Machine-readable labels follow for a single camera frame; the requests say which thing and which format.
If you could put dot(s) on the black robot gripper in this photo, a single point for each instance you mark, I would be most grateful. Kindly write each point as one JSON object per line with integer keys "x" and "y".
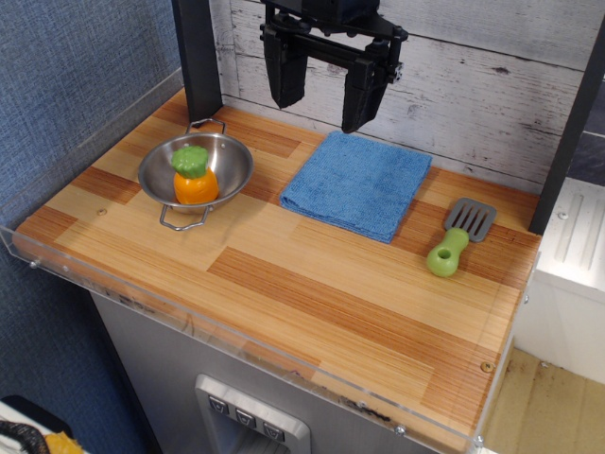
{"x": 348, "y": 34}

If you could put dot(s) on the blue rag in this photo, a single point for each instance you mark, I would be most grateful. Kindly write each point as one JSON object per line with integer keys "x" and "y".
{"x": 358, "y": 185}

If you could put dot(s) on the orange toy carrot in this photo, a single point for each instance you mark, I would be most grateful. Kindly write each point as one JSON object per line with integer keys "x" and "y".
{"x": 194, "y": 181}

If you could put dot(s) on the grey green toy spatula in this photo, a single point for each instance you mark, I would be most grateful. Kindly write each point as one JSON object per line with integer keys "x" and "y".
{"x": 469, "y": 221}

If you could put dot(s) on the white side cabinet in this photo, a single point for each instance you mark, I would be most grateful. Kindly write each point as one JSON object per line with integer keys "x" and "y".
{"x": 561, "y": 320}

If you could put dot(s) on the clear acrylic table guard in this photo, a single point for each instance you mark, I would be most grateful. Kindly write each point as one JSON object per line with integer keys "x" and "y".
{"x": 352, "y": 336}

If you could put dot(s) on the silver toy fridge dispenser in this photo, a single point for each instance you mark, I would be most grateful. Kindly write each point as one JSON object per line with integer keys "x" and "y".
{"x": 239, "y": 422}

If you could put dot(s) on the yellow black object corner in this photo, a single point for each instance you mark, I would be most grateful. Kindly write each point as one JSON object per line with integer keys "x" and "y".
{"x": 24, "y": 438}

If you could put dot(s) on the dark left frame post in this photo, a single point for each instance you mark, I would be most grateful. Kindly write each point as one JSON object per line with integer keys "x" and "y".
{"x": 196, "y": 41}

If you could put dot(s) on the dark frame post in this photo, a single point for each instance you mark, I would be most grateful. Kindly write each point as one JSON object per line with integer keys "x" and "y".
{"x": 579, "y": 114}
{"x": 196, "y": 41}

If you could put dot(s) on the steel bowl with handles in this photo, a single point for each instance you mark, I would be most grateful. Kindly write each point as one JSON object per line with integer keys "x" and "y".
{"x": 228, "y": 158}

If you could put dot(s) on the dark right frame post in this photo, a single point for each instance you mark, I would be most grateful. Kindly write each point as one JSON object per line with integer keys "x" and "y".
{"x": 579, "y": 114}

